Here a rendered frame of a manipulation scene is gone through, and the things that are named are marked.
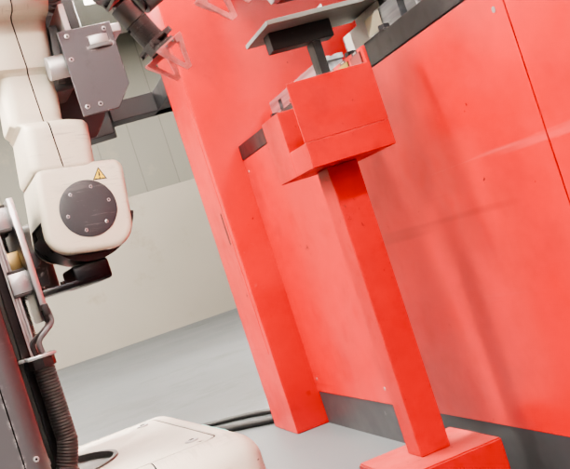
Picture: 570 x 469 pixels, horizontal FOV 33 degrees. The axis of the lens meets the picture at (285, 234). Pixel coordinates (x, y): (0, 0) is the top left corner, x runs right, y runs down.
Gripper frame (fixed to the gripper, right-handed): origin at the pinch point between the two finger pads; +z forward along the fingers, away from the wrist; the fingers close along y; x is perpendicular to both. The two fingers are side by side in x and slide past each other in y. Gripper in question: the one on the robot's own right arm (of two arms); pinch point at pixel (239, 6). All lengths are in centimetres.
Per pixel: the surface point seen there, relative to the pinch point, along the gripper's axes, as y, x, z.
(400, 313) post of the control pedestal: -9, 22, 59
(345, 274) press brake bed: 54, 1, 63
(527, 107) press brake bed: -45, -1, 41
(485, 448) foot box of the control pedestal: -16, 30, 84
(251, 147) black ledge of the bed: 96, -21, 27
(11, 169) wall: 922, -124, -77
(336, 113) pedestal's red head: -15.7, 7.9, 24.9
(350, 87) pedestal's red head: -16.0, 2.9, 23.5
